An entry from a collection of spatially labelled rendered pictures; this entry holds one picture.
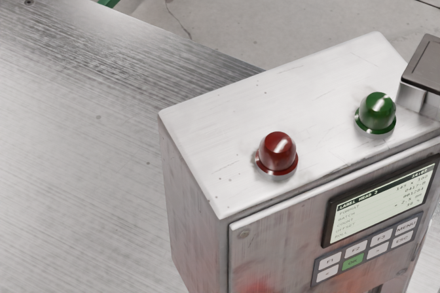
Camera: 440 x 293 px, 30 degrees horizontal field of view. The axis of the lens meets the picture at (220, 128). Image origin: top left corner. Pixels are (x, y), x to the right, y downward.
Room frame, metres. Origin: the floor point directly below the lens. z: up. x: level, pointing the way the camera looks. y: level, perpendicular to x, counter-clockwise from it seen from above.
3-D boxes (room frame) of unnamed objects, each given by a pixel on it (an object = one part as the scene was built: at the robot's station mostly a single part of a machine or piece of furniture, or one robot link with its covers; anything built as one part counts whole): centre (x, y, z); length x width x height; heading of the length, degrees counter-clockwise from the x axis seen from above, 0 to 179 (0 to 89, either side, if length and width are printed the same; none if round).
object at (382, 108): (0.32, -0.10, 1.49); 0.03 x 0.03 x 0.02
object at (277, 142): (0.29, -0.03, 1.49); 0.03 x 0.03 x 0.02
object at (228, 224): (0.33, -0.06, 1.38); 0.17 x 0.10 x 0.19; 116
